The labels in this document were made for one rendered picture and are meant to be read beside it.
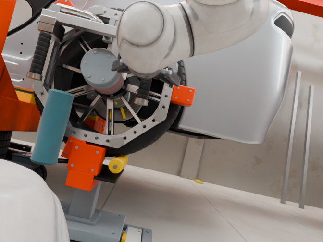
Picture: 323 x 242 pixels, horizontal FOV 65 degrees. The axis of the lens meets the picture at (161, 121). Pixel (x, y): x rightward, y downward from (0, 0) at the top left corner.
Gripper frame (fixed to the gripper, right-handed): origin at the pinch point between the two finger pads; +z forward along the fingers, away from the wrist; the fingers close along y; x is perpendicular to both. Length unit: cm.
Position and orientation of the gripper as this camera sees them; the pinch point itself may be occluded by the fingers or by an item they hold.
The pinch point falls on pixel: (146, 79)
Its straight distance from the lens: 81.6
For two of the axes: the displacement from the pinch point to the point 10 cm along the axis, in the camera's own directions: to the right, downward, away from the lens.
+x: 2.3, -9.7, 0.6
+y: 9.7, 2.3, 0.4
